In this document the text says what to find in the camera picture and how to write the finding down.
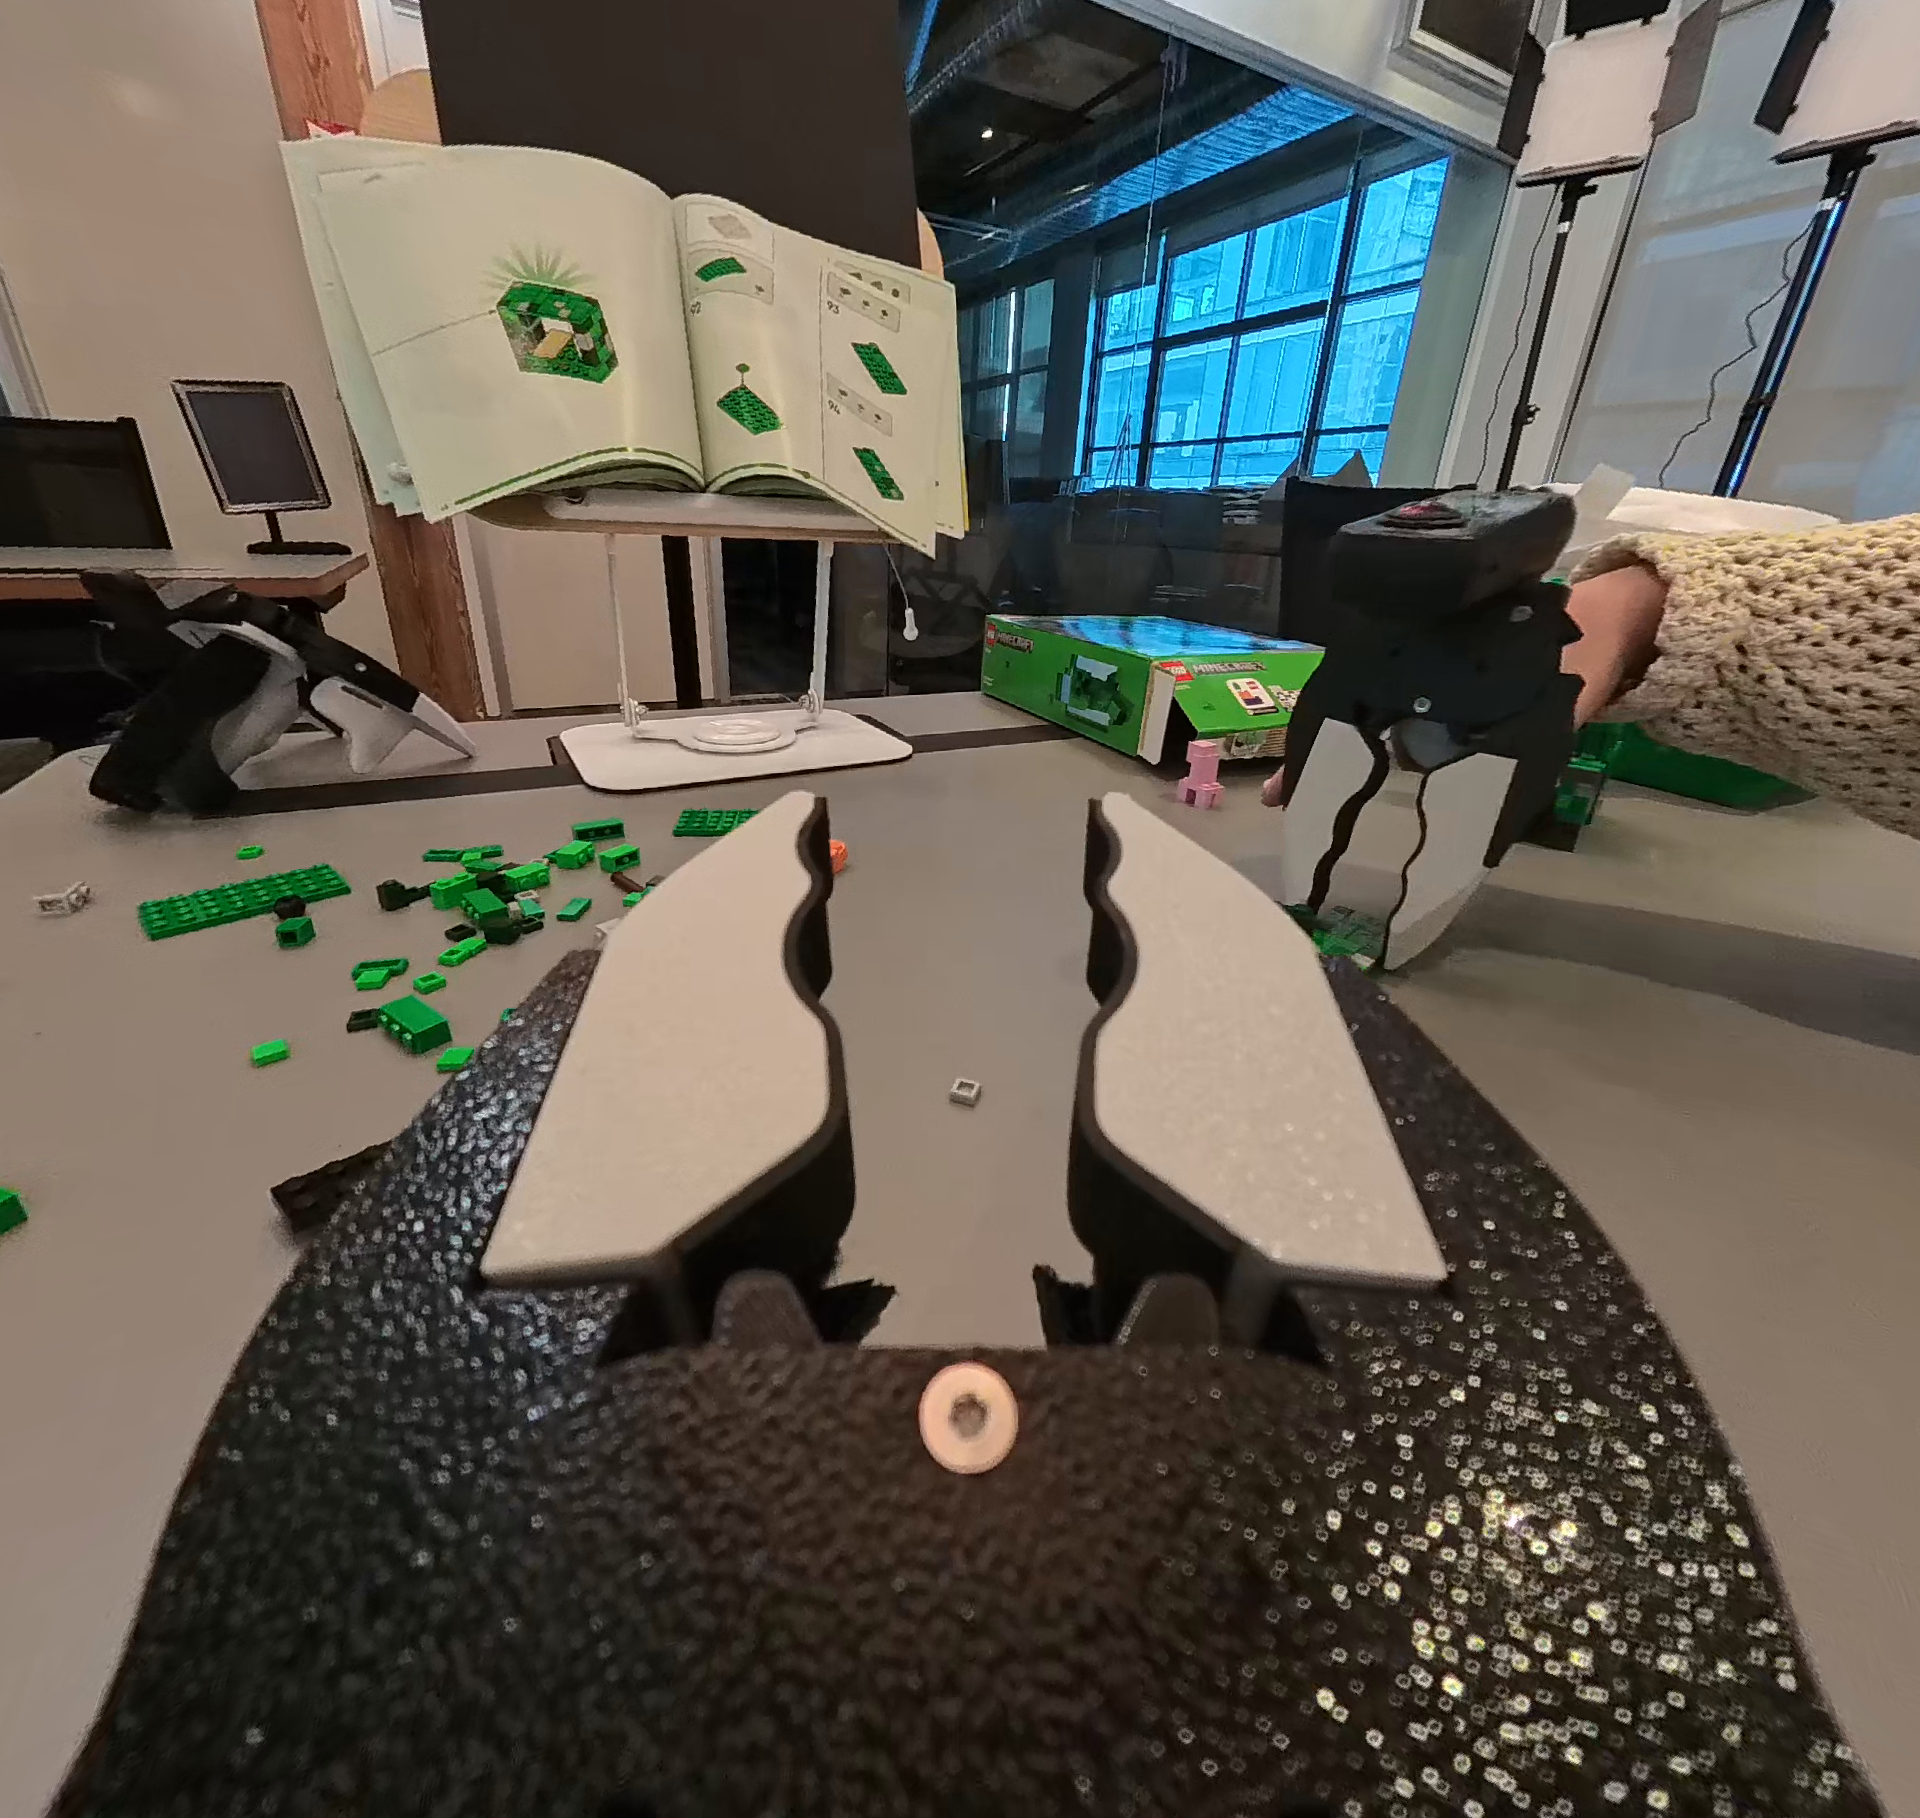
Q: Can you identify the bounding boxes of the small screen on stand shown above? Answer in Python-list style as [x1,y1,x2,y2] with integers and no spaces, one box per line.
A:
[169,378,353,560]

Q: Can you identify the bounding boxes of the light panel on stand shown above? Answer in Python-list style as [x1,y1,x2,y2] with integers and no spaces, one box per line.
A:
[1496,0,1730,497]
[1717,0,1920,501]

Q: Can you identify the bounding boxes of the black board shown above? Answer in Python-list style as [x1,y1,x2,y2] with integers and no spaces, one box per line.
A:
[402,0,919,267]

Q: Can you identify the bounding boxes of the green lego set box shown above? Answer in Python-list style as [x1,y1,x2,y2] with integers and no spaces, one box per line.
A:
[982,614,1329,764]

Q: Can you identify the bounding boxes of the white paper bag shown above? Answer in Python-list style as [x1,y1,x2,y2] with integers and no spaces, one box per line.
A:
[1544,465,1839,537]

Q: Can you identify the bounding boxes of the wooden desk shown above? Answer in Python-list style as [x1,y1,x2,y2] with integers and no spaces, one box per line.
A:
[0,547,372,605]

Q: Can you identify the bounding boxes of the pile of loose lego bricks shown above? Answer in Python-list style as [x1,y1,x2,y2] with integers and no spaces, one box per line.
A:
[224,814,662,1078]

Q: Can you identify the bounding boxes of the wooden pillar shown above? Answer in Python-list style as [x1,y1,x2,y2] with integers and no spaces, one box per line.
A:
[233,0,505,723]

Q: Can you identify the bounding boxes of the tall green lego block tower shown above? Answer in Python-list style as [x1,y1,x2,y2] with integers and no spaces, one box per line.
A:
[1282,902,1387,973]

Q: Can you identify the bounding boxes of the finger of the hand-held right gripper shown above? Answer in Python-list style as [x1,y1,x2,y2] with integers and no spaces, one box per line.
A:
[1378,761,1506,976]
[1282,714,1387,939]

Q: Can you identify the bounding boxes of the green plastic storage bin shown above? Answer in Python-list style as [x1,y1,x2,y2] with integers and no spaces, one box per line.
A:
[1566,720,1809,815]

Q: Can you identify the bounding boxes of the person's right forearm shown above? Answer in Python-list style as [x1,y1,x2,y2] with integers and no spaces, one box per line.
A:
[1574,513,1920,844]

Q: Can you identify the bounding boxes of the black computer monitor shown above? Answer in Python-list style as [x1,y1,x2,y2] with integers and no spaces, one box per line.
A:
[0,416,173,554]

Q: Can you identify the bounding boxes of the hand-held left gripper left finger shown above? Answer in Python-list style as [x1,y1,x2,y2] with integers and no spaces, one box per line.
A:
[479,791,855,1286]

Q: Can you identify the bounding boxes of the person's right hand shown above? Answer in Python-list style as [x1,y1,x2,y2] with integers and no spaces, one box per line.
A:
[1557,562,1671,725]

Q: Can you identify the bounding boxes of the large window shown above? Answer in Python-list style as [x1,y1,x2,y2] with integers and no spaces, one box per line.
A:
[1087,154,1453,492]

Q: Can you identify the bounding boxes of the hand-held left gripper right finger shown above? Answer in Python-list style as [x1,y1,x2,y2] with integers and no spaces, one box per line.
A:
[1068,794,1449,1291]

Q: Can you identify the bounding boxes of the lego instruction booklet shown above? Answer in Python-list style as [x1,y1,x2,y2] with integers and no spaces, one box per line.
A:
[276,138,970,554]

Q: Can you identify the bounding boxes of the black white plastic parts pile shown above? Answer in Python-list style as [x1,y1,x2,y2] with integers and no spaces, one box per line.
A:
[87,570,479,820]

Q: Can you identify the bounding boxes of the white book stand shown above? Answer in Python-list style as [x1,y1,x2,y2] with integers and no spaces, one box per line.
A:
[450,485,931,797]

